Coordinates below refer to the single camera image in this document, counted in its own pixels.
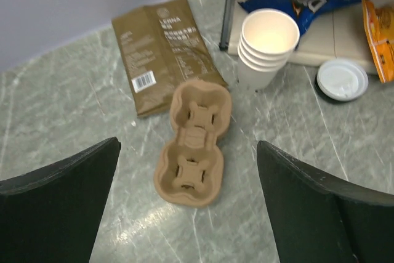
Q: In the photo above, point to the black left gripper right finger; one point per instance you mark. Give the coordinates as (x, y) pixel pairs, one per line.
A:
(318, 217)

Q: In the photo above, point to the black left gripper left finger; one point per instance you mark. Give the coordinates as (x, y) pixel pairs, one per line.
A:
(53, 214)

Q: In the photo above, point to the white plastic cup lids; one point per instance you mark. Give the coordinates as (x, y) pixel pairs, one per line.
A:
(342, 80)

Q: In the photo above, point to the white paper cup stack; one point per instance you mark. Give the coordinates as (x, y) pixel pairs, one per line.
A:
(268, 38)

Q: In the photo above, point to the brown coffee bean bag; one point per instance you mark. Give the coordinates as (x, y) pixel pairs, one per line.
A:
(161, 47)

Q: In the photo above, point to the brown pulp cup carrier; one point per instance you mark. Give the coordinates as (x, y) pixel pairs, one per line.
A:
(190, 167)

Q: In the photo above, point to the cream checkered shelf rack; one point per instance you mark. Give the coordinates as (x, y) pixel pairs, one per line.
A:
(328, 29)

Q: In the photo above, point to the orange snack bag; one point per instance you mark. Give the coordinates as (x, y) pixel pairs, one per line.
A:
(378, 26)

